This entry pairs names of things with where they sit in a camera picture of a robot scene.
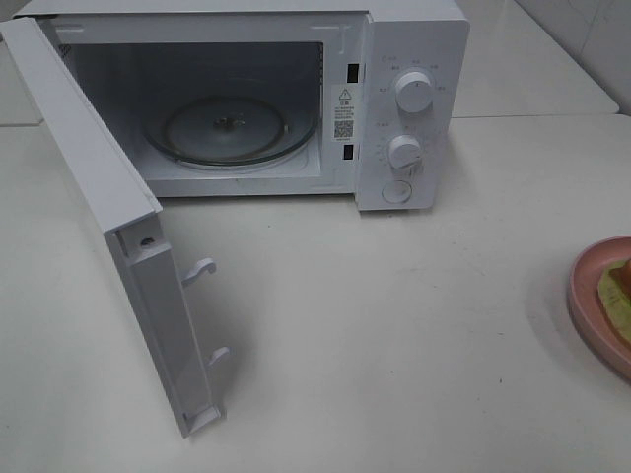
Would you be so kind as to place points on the white microwave knob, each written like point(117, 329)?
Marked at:
point(404, 151)
point(414, 91)

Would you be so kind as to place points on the toast sandwich with lettuce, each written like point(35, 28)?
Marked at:
point(613, 290)

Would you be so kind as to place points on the white microwave oven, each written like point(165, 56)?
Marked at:
point(134, 58)

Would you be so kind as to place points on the white warning label sticker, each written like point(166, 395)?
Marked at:
point(345, 102)

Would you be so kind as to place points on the round door release button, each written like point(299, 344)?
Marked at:
point(397, 192)

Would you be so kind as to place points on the glass microwave turntable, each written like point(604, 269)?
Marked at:
point(231, 131)

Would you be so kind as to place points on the pink round plate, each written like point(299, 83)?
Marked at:
point(585, 307)

